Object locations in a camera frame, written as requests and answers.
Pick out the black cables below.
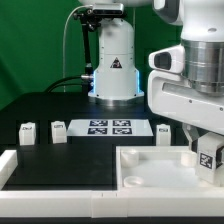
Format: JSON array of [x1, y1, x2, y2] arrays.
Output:
[[44, 75, 90, 93]]

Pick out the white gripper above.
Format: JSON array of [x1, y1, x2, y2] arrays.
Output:
[[147, 45, 224, 152]]

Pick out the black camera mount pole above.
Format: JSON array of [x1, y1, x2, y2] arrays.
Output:
[[73, 9, 100, 75]]

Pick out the white sheet with tags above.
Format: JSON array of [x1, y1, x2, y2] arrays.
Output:
[[67, 119, 153, 137]]

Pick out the white cable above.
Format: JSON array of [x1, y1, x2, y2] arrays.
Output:
[[62, 4, 88, 93]]

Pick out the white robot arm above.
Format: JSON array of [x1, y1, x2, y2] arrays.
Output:
[[80, 0, 224, 136]]

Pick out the white U-shaped fence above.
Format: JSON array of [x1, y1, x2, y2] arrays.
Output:
[[0, 150, 224, 218]]

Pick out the black camera on mount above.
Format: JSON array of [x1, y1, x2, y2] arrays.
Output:
[[92, 3, 124, 16]]

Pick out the white square tabletop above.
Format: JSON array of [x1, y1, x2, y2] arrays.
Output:
[[116, 146, 224, 188]]

